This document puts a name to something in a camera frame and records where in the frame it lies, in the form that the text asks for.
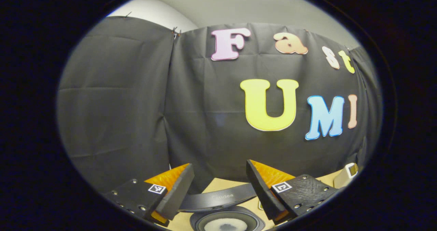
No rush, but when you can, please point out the white toaster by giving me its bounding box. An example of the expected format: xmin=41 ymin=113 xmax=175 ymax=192
xmin=334 ymin=163 xmax=359 ymax=189

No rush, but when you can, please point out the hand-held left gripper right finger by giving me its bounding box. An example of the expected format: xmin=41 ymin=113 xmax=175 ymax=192
xmin=246 ymin=159 xmax=340 ymax=226

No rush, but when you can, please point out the dark grey rice cooker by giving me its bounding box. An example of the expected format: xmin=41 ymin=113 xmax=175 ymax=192
xmin=178 ymin=183 xmax=266 ymax=231

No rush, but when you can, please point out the black backdrop cloth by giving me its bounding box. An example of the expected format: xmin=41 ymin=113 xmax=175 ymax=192
xmin=56 ymin=16 xmax=383 ymax=194

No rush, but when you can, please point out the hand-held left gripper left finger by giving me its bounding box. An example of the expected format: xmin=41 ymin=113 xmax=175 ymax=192
xmin=102 ymin=163 xmax=195 ymax=227

